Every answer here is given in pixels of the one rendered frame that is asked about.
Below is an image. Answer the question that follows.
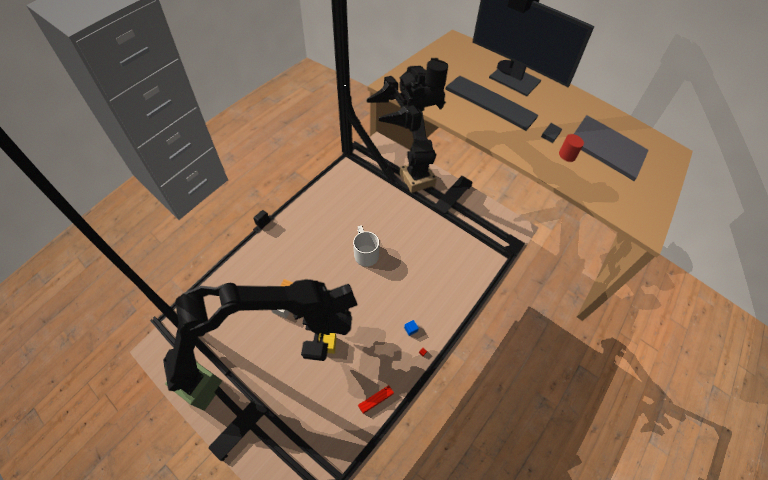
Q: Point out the red rectangular bar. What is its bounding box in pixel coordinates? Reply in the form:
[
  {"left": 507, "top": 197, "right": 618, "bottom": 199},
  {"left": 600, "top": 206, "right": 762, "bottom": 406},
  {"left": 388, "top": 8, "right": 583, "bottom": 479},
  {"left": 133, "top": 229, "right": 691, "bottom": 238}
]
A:
[{"left": 358, "top": 385, "right": 394, "bottom": 414}]

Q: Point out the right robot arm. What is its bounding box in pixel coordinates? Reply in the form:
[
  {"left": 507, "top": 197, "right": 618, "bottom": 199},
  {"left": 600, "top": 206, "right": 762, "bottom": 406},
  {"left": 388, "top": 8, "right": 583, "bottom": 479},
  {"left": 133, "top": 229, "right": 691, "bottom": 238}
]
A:
[{"left": 163, "top": 280, "right": 358, "bottom": 395}]

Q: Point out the grey cup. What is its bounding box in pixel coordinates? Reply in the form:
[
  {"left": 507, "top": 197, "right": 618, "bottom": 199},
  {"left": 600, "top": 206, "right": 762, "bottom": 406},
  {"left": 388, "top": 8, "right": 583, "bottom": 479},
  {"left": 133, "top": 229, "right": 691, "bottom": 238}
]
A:
[{"left": 353, "top": 225, "right": 379, "bottom": 267}]

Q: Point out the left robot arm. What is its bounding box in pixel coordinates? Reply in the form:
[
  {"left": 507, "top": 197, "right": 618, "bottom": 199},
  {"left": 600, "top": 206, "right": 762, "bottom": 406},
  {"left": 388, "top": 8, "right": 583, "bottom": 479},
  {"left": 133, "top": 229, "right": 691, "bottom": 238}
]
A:
[{"left": 399, "top": 58, "right": 448, "bottom": 181}]

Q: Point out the blue cube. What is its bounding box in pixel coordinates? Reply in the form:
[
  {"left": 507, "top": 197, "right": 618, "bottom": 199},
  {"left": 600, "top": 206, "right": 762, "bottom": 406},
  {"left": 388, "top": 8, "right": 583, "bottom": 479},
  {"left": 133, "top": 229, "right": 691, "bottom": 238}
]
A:
[{"left": 404, "top": 320, "right": 419, "bottom": 336}]

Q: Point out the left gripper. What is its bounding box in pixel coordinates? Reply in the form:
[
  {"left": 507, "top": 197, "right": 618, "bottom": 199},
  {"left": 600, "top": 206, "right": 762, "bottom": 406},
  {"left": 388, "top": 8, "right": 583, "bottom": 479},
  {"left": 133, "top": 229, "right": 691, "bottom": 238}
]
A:
[{"left": 367, "top": 76, "right": 429, "bottom": 132}]

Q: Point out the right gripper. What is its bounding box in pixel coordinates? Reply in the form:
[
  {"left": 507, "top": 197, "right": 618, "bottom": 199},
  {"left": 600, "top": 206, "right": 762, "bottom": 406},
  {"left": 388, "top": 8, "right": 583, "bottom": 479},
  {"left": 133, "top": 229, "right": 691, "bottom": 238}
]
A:
[{"left": 301, "top": 315, "right": 328, "bottom": 361}]

